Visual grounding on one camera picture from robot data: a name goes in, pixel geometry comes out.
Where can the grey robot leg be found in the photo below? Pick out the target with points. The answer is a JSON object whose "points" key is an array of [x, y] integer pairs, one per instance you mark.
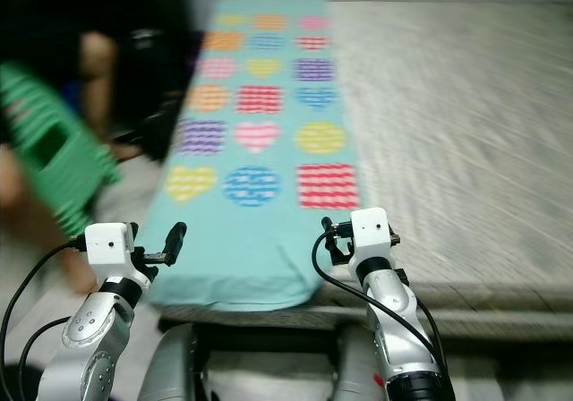
{"points": [[358, 365], [170, 365]]}

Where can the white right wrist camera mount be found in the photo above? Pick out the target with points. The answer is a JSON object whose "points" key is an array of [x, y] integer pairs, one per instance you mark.
{"points": [[371, 231]]}

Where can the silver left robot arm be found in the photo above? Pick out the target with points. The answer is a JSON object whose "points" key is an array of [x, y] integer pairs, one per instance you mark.
{"points": [[85, 338]]}

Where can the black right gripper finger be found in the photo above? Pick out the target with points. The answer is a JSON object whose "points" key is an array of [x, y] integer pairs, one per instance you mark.
{"points": [[328, 226]]}

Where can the white quilted mattress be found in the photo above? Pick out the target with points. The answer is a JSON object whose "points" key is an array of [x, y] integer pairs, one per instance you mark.
{"points": [[457, 123]]}

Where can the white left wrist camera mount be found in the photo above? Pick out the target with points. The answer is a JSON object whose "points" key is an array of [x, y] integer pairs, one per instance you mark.
{"points": [[109, 244]]}

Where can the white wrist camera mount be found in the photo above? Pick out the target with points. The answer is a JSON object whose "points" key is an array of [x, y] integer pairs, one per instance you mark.
{"points": [[371, 231], [109, 244]]}

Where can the grey left robot leg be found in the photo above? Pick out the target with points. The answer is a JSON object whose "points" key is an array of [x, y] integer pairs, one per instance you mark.
{"points": [[170, 365]]}

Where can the grey right robot leg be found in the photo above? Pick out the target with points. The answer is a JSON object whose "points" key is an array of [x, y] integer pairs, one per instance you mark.
{"points": [[358, 365]]}

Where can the green plastic stool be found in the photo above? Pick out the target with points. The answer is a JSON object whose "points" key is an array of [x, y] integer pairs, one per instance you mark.
{"points": [[54, 150]]}

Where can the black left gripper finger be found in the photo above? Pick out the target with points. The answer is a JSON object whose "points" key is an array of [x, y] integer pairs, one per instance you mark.
{"points": [[175, 239]]}

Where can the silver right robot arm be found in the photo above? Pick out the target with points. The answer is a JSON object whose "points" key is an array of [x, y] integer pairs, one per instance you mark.
{"points": [[398, 320]]}

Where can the teal heart print sheet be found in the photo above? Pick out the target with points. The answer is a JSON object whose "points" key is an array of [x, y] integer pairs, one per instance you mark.
{"points": [[251, 240]]}

